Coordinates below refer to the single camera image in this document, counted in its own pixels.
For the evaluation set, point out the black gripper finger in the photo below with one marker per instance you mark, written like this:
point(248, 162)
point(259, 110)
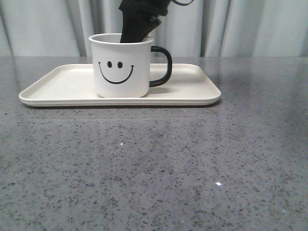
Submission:
point(134, 28)
point(151, 22)

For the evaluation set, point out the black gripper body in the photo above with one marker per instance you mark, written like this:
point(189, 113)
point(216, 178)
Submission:
point(155, 7)

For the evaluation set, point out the white smiley mug black handle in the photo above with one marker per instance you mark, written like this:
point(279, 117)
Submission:
point(122, 70)

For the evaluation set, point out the cream rectangular plastic tray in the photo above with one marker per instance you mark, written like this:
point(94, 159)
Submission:
point(73, 85)

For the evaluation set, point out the pale grey-green curtain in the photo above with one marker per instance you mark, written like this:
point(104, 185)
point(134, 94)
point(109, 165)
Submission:
point(199, 28)

